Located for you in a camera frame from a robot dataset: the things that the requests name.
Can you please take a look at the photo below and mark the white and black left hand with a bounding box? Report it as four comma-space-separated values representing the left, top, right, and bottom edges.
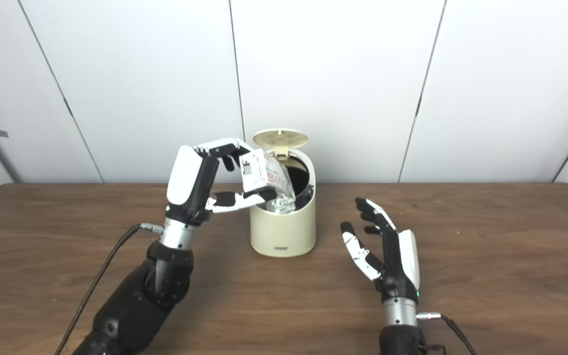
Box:
166, 138, 279, 226

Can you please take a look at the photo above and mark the white and black right hand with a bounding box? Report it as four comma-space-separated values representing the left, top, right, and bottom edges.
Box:
340, 197, 421, 301

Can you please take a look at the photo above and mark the white green milk carton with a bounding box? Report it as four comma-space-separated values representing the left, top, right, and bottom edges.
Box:
240, 150, 297, 215

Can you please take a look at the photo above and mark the cream round bin lid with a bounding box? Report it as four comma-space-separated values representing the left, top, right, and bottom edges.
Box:
252, 129, 309, 159

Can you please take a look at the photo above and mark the cream-colored bin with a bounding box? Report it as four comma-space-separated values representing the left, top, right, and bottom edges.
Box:
249, 129, 317, 258

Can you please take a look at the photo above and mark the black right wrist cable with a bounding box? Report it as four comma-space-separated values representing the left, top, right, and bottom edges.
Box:
416, 312, 477, 355

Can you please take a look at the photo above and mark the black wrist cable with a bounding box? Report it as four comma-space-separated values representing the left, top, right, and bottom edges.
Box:
53, 223, 165, 355
416, 312, 477, 355

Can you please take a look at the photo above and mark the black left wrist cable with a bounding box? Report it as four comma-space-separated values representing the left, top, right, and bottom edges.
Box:
53, 223, 165, 355

